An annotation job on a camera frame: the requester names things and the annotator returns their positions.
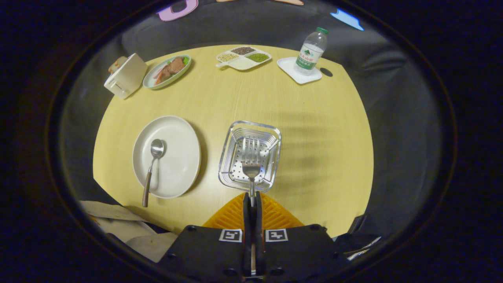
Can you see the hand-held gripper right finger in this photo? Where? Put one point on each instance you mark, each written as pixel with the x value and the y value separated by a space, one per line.
pixel 260 236

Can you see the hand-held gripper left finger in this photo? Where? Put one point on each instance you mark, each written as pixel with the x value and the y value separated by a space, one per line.
pixel 246 236

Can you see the metal fork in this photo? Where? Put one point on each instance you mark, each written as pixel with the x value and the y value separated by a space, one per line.
pixel 251 169

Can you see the square metal drain basket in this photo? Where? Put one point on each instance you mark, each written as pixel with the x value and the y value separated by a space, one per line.
pixel 232 169

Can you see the white oval plate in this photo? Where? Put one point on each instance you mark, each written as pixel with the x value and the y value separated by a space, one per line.
pixel 177 157

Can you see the beige cloth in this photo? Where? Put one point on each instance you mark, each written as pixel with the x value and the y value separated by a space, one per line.
pixel 129 228

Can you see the white square coaster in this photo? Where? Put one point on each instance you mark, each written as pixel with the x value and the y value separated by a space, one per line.
pixel 289 67

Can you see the white divided grain dish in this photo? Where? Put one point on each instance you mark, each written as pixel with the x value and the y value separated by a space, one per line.
pixel 241 63

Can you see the green-rimmed plate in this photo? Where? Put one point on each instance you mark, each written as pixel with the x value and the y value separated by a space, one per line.
pixel 151 80

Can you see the brown meat with vegetables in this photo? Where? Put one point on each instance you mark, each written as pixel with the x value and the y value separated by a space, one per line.
pixel 175 66

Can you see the clear plastic water bottle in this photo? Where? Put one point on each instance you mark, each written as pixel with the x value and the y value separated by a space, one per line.
pixel 310 53

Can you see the white toaster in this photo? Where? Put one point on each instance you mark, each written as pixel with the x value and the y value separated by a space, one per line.
pixel 127 76

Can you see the brown bread slice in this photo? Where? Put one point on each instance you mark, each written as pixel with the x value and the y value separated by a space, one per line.
pixel 116 63

